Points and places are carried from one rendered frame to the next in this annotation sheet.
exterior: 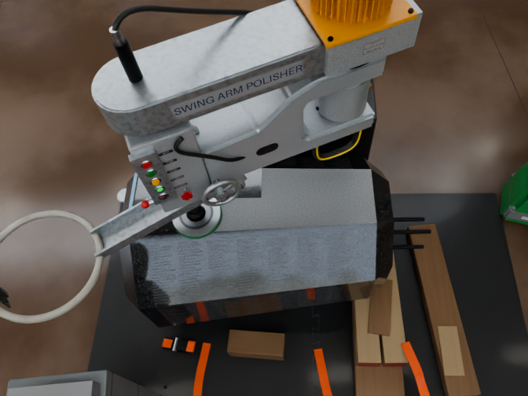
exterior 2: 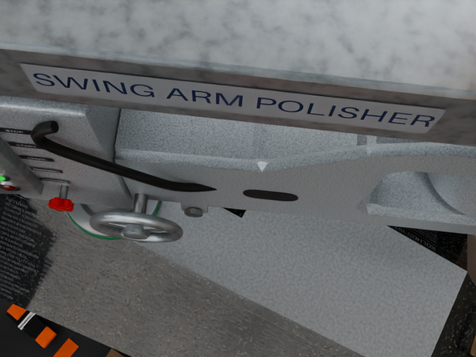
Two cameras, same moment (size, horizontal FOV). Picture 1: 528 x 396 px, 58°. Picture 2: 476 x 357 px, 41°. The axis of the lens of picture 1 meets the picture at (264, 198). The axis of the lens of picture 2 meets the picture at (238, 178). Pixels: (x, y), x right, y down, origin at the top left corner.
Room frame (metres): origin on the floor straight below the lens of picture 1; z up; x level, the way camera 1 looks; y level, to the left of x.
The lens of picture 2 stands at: (0.69, -0.05, 2.25)
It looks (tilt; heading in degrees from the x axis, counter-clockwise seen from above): 73 degrees down; 14
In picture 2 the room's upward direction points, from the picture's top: 6 degrees clockwise
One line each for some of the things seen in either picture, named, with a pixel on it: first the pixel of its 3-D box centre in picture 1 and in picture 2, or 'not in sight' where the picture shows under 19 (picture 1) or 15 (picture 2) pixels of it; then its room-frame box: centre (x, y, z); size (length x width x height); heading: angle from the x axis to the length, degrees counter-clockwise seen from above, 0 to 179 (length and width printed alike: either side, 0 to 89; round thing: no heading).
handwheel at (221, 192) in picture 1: (218, 185); (139, 207); (0.90, 0.16, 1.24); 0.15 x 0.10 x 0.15; 104
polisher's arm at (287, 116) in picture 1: (275, 120); (321, 141); (1.06, -0.08, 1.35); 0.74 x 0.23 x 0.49; 104
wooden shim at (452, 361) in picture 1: (450, 350); not in sight; (0.38, -0.84, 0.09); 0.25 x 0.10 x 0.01; 171
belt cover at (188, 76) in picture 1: (254, 58); (328, 20); (1.07, -0.04, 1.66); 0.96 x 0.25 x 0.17; 104
